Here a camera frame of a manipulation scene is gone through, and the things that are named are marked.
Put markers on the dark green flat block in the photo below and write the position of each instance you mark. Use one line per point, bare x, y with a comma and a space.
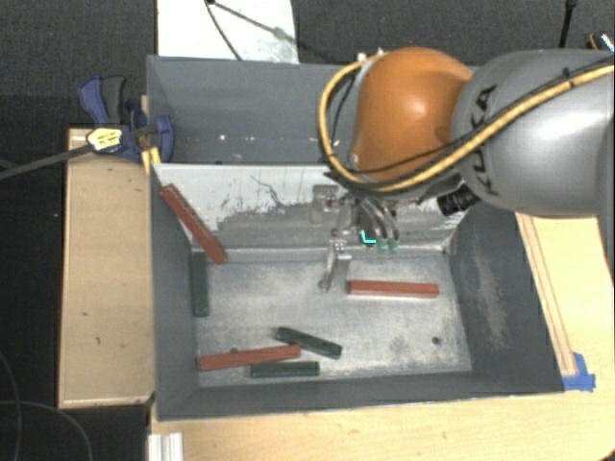
310, 343
284, 370
200, 283

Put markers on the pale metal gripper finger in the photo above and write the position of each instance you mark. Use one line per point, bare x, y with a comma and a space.
342, 263
329, 267

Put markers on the black cylinder on white bracket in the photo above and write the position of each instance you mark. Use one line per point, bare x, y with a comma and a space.
456, 201

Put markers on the red-brown flat block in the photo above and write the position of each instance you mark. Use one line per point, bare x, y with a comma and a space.
194, 224
391, 288
250, 357

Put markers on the grey metal bin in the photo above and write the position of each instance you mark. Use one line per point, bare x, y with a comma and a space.
384, 339

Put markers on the pale wood board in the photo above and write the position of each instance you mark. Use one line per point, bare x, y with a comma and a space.
108, 281

